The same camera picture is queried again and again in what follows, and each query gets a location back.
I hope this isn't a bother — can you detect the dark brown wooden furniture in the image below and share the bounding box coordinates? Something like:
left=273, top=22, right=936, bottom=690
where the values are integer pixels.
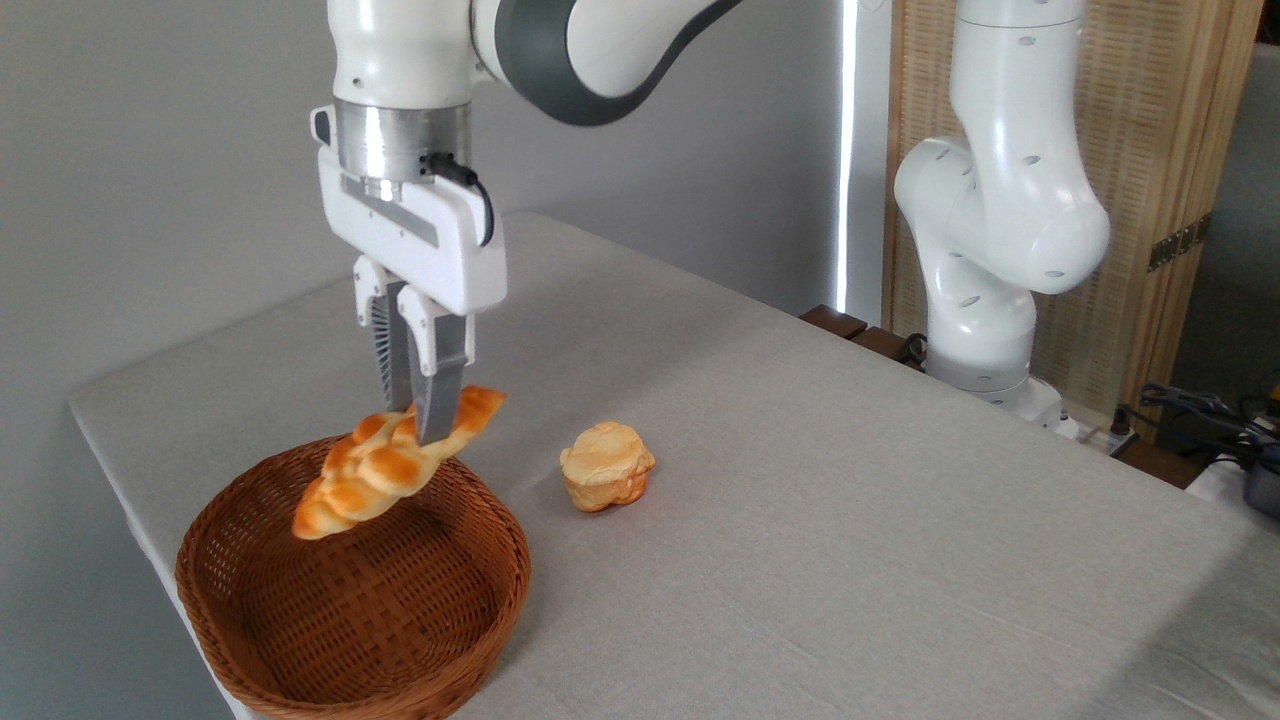
left=799, top=304, right=927, bottom=372

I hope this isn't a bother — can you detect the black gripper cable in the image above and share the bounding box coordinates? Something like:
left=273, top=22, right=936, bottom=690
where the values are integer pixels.
left=420, top=151, right=496, bottom=248

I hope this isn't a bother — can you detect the brown wicker basket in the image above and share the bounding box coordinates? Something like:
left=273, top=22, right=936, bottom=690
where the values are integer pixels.
left=175, top=432, right=532, bottom=720

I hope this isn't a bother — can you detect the white power strip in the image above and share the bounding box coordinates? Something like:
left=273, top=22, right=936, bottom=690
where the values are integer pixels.
left=1058, top=414, right=1141, bottom=459

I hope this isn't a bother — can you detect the grey tablecloth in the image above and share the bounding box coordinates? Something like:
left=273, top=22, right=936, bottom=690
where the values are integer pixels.
left=68, top=211, right=1280, bottom=720

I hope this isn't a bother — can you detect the black cable bundle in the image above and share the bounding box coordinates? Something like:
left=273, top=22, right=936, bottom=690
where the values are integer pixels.
left=1136, top=382, right=1280, bottom=463

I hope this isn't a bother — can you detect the long braided bread loaf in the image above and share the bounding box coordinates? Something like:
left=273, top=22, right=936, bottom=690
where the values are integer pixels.
left=291, top=385, right=507, bottom=541

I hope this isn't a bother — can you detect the dark metal screen hinge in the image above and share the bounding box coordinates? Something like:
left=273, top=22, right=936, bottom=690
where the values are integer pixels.
left=1147, top=212, right=1214, bottom=273

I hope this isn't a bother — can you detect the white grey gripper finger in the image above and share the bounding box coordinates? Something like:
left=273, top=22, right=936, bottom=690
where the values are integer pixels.
left=397, top=285, right=475, bottom=448
left=352, top=256, right=413, bottom=413

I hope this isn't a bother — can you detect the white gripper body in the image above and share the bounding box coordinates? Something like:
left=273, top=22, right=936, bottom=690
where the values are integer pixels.
left=318, top=145, right=508, bottom=316

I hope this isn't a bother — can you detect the round bread bun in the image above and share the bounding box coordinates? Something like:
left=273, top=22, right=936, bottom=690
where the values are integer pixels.
left=559, top=421, right=657, bottom=514

